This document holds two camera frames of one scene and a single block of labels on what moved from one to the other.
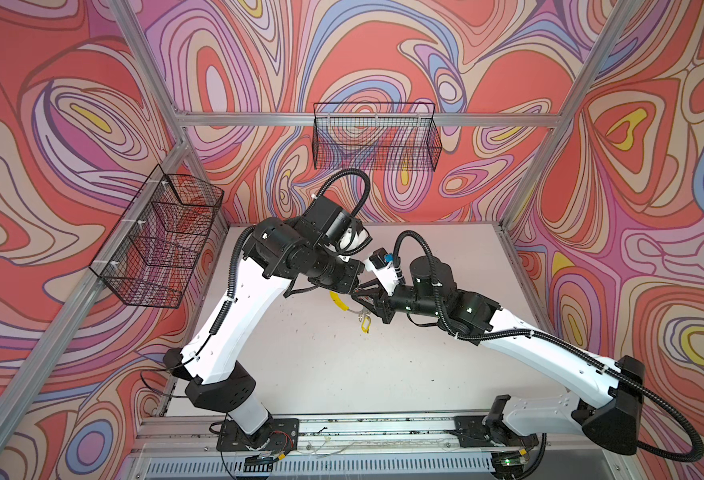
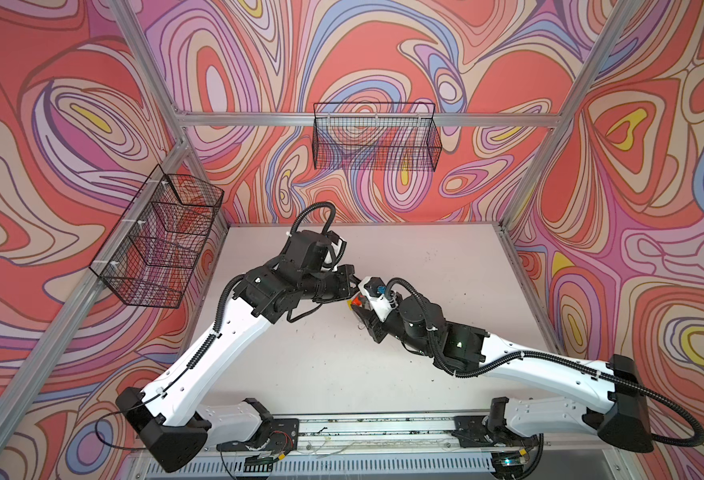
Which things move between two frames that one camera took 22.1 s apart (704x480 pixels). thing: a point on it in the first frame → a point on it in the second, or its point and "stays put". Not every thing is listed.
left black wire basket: x=152 y=251 stays put
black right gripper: x=383 y=308 → x=373 y=325
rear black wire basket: x=376 y=136 stays put
